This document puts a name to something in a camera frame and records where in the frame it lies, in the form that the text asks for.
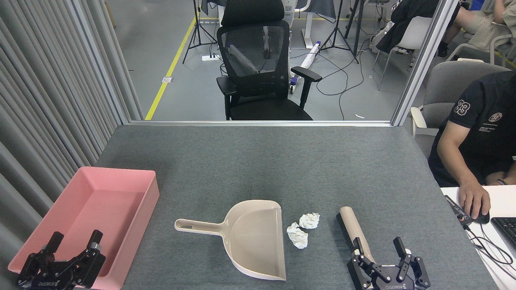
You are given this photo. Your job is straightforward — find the beige hand brush black bristles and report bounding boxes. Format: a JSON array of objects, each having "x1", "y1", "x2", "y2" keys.
[{"x1": 336, "y1": 206, "x2": 376, "y2": 264}]

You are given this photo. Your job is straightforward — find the black keyboard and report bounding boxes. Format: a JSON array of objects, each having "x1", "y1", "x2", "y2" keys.
[{"x1": 491, "y1": 217, "x2": 516, "y2": 250}]

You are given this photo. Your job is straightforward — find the long white paper ball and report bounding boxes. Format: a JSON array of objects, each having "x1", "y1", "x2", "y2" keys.
[{"x1": 287, "y1": 222, "x2": 309, "y2": 249}]

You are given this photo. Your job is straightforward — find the black desk cable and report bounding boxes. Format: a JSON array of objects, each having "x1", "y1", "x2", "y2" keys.
[{"x1": 463, "y1": 224, "x2": 514, "y2": 266}]

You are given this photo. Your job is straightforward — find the black device with red button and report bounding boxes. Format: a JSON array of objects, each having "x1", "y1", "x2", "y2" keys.
[{"x1": 444, "y1": 195, "x2": 473, "y2": 226}]

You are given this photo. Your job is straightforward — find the seated person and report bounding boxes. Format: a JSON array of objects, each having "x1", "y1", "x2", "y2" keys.
[{"x1": 437, "y1": 0, "x2": 516, "y2": 57}]

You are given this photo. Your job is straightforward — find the beige plastic dustpan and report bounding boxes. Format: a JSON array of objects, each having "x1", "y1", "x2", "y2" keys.
[{"x1": 174, "y1": 200, "x2": 287, "y2": 281}]

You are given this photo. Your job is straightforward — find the silver post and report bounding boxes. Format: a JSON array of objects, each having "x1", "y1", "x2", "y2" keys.
[{"x1": 391, "y1": 0, "x2": 460, "y2": 126}]

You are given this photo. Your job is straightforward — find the black floor cable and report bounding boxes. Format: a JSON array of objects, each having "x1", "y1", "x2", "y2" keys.
[{"x1": 290, "y1": 36, "x2": 377, "y2": 120}]

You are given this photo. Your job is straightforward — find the silver table rail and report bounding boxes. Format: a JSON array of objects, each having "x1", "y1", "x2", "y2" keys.
[{"x1": 129, "y1": 120, "x2": 393, "y2": 127}]

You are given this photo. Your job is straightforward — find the black jacket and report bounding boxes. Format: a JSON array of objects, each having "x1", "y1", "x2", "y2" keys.
[{"x1": 377, "y1": 0, "x2": 440, "y2": 54}]

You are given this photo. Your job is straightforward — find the white plastic chair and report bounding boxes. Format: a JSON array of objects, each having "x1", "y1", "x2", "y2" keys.
[{"x1": 373, "y1": 16, "x2": 434, "y2": 91}]

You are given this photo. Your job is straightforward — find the black tripod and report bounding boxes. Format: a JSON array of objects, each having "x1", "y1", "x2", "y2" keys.
[
  {"x1": 318, "y1": 0, "x2": 359, "y2": 64},
  {"x1": 182, "y1": 0, "x2": 218, "y2": 65}
]

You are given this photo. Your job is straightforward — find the white stand on wheels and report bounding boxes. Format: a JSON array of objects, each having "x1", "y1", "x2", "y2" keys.
[{"x1": 282, "y1": 0, "x2": 319, "y2": 50}]

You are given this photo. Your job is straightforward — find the pink plastic bin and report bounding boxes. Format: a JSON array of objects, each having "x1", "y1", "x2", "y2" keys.
[{"x1": 7, "y1": 166, "x2": 160, "y2": 290}]

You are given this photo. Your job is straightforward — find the small white paper ball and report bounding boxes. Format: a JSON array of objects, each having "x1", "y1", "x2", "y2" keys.
[{"x1": 299, "y1": 212, "x2": 320, "y2": 230}]

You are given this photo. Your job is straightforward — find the grey upholstered chair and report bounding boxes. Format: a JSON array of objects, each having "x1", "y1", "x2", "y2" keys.
[{"x1": 410, "y1": 58, "x2": 512, "y2": 137}]

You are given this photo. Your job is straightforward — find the black mesh office chair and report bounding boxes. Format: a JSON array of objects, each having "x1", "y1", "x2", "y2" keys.
[{"x1": 216, "y1": 0, "x2": 323, "y2": 121}]

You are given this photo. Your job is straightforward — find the grey pleated curtain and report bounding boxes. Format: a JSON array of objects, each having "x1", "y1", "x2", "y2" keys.
[{"x1": 0, "y1": 0, "x2": 144, "y2": 278}]

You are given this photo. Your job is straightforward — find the person's right hand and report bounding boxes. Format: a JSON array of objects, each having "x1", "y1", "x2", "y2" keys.
[{"x1": 458, "y1": 180, "x2": 491, "y2": 220}]

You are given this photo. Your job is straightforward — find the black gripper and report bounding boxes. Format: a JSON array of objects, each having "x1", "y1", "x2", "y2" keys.
[
  {"x1": 17, "y1": 230, "x2": 106, "y2": 290},
  {"x1": 347, "y1": 237, "x2": 431, "y2": 290}
]

